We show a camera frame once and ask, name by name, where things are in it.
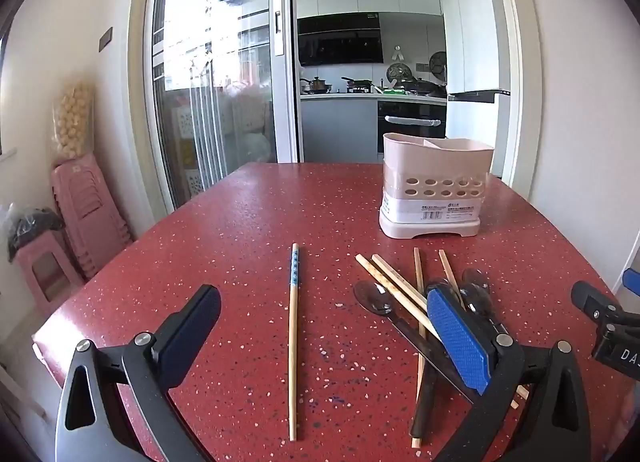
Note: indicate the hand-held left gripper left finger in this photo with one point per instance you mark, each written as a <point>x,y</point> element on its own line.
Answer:
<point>195,327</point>

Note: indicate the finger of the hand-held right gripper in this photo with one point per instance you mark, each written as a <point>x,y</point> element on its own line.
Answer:
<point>632,279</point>
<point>587,294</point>

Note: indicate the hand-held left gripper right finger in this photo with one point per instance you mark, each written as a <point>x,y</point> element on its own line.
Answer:
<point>460,337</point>

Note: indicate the plain wooden chopstick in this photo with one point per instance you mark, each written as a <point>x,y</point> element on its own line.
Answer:
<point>449,272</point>
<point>400,281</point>
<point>395,294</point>
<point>418,282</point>

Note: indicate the blue patterned wooden chopstick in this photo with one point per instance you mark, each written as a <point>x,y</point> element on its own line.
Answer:
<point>293,342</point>

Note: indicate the pink plastic utensil holder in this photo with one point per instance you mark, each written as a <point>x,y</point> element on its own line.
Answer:
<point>430,167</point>

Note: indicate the stack of pink stools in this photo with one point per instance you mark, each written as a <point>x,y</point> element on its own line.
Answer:
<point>92,217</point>

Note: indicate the single pink plastic stool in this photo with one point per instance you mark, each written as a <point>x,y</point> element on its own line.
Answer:
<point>45,272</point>

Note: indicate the black plastic bag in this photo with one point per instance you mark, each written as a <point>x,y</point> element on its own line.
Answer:
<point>32,229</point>

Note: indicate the black built-in oven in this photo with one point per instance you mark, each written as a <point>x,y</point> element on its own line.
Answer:
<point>411,120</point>

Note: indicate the bag of beige balls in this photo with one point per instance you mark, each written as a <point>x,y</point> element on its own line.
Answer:
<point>74,122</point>

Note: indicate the grey lower kitchen cabinets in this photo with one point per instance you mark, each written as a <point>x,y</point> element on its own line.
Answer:
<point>337,130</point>

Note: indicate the black frying pan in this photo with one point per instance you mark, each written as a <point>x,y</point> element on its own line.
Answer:
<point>425,87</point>

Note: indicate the green packet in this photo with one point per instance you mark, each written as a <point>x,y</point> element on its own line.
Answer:
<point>395,90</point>

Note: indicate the sliding glass door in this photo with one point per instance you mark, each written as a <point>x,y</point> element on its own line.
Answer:
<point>215,67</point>

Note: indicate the copper cooking pot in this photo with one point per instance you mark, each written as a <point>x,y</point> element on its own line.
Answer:
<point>316,86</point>

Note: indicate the black wok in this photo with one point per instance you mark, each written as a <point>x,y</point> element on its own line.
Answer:
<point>357,84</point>

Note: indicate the white refrigerator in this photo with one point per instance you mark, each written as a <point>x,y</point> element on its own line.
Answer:
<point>475,42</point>

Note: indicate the black range hood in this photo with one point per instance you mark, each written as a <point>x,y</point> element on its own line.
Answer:
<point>340,40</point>

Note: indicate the dark wall switch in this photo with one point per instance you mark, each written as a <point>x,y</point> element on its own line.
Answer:
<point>105,39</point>

